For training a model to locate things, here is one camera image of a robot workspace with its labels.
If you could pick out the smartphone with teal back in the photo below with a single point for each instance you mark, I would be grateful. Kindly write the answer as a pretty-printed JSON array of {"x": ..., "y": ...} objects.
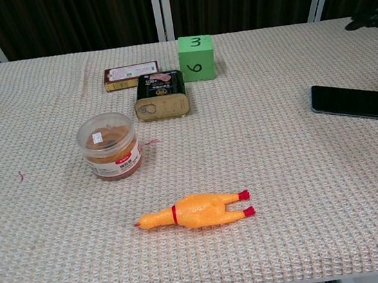
[{"x": 355, "y": 104}]

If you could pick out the green numbered foam cube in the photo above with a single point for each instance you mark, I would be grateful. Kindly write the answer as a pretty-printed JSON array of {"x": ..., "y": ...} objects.
[{"x": 197, "y": 58}]

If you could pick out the beige waffle tablecloth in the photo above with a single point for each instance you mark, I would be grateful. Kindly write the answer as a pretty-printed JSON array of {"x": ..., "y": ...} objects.
[{"x": 285, "y": 188}]

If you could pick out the black gold meat can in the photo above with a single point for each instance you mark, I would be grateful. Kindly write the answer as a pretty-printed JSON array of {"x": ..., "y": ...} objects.
[{"x": 161, "y": 96}]

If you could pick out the long red thread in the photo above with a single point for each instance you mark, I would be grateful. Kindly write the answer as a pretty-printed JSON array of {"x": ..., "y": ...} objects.
[{"x": 151, "y": 142}]

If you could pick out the flat brown gold box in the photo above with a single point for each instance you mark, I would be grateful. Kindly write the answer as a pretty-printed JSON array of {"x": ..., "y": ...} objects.
[{"x": 124, "y": 76}]

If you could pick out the yellow rubber chicken toy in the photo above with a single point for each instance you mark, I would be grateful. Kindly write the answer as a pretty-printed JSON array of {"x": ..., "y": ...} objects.
[{"x": 198, "y": 213}]

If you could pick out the clear round plastic jar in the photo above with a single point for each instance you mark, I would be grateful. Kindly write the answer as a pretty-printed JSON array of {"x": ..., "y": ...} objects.
[{"x": 109, "y": 146}]

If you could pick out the short red thread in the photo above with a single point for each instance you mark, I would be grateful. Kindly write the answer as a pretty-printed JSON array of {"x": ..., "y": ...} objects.
[{"x": 21, "y": 177}]

